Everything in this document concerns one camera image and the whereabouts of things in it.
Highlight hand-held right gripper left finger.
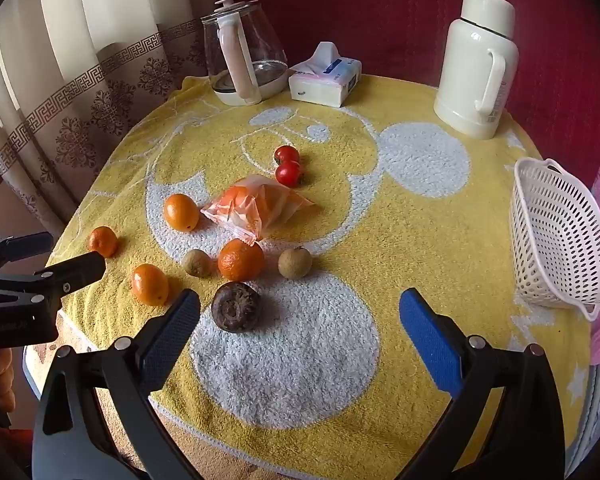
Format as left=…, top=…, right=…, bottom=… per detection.
left=32, top=288, right=202, bottom=480

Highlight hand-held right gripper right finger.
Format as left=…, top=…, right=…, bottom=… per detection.
left=399, top=287, right=566, bottom=480

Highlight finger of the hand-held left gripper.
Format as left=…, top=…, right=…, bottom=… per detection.
left=0, top=232, right=54, bottom=273
left=0, top=251, right=106, bottom=313

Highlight small tangerine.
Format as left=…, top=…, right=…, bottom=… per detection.
left=88, top=226, right=118, bottom=259

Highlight oval orange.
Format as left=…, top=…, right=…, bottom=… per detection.
left=131, top=263, right=170, bottom=307
left=163, top=193, right=201, bottom=232

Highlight dark brown round fruit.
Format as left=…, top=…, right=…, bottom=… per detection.
left=211, top=282, right=261, bottom=332

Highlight brown kiwi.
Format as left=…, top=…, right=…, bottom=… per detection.
left=182, top=249, right=213, bottom=278
left=278, top=246, right=313, bottom=279

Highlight large tangerine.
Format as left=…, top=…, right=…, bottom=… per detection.
left=217, top=238, right=266, bottom=282

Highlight plastic bag of oranges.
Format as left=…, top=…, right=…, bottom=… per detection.
left=200, top=174, right=315, bottom=247

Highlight white plastic basket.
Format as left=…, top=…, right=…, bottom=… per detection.
left=510, top=157, right=600, bottom=322

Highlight red cherry tomato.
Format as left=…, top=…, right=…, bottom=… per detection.
left=275, top=160, right=304, bottom=186
left=273, top=145, right=301, bottom=166

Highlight yellow cartoon towel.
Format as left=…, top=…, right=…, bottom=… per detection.
left=47, top=74, right=593, bottom=467

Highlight patterned beige curtain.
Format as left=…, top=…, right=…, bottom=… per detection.
left=0, top=0, right=221, bottom=241

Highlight cream thermos jug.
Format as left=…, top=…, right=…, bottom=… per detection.
left=433, top=0, right=521, bottom=141

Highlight tissue pack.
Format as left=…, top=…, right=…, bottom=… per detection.
left=287, top=41, right=363, bottom=109

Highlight glass kettle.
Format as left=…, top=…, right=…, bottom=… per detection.
left=201, top=0, right=289, bottom=107

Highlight red quilted cover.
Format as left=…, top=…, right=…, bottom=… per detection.
left=215, top=0, right=600, bottom=186

